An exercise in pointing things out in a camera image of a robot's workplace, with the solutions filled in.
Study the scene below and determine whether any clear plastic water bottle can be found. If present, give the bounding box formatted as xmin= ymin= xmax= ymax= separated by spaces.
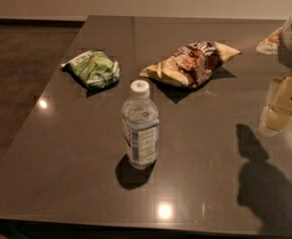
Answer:
xmin=122 ymin=80 xmax=159 ymax=169

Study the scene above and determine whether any green snack bag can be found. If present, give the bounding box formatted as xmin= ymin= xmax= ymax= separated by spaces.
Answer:
xmin=61 ymin=50 xmax=121 ymax=91

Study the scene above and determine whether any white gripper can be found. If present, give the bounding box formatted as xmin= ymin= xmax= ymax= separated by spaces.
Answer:
xmin=258 ymin=14 xmax=292 ymax=136

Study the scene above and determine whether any pale snack bag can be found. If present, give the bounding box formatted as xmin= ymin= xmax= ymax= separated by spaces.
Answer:
xmin=256 ymin=27 xmax=282 ymax=55

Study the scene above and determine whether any brown chip bag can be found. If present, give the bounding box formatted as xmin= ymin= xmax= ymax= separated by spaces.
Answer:
xmin=140 ymin=41 xmax=240 ymax=89

